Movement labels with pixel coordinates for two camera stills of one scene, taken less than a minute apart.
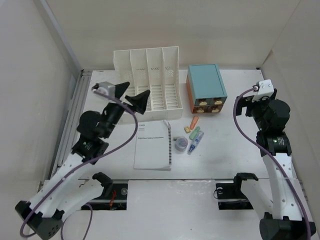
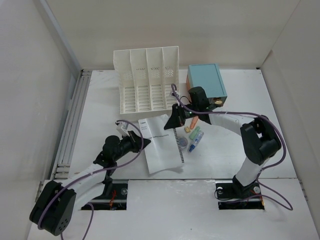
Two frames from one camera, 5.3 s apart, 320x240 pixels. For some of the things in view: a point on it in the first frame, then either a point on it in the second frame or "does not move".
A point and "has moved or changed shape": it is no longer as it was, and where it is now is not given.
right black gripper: (242, 102) → (175, 120)
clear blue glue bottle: (195, 142) does not move
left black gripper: (139, 101) → (135, 141)
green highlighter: (193, 134) does not move
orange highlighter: (193, 123) does not move
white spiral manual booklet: (153, 145) has moved or changed shape
